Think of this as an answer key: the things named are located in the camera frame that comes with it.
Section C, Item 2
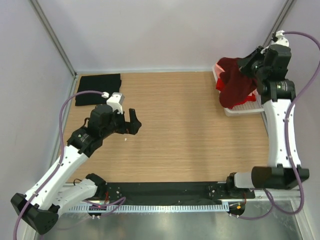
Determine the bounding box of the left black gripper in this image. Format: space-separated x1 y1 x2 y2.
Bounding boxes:
100 107 141 139

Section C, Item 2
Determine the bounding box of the dark red t shirt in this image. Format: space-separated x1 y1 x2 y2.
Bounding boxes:
216 57 257 109

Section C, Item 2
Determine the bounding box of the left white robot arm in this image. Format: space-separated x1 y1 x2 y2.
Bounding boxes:
10 104 142 235

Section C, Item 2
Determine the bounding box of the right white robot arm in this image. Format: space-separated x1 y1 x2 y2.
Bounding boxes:
225 44 310 198

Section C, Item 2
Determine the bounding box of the bright red t shirt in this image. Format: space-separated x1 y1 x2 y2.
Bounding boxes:
215 78 257 105

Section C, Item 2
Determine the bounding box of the white plastic basket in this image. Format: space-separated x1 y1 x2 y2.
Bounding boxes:
212 64 264 117

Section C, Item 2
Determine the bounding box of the folded black t shirt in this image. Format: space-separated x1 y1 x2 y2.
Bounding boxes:
75 73 122 107

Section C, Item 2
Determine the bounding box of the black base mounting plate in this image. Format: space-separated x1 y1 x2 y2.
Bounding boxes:
92 181 255 206

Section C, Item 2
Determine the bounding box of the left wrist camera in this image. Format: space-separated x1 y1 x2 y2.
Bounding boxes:
106 92 125 115

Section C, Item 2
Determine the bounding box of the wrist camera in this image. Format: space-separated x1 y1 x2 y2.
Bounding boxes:
270 30 290 47
106 92 125 115

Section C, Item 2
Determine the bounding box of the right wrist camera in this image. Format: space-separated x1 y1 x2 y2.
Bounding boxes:
270 30 290 47

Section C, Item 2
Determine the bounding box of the right aluminium frame post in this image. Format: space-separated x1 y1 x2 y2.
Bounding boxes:
262 0 297 47

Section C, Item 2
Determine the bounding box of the aluminium frame post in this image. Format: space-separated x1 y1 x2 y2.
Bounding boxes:
28 0 77 77
262 0 297 47

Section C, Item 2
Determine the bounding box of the white slotted cable duct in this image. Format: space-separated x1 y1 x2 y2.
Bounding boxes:
68 202 229 214

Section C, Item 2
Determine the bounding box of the left aluminium frame post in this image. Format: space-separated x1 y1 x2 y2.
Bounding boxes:
28 0 77 77

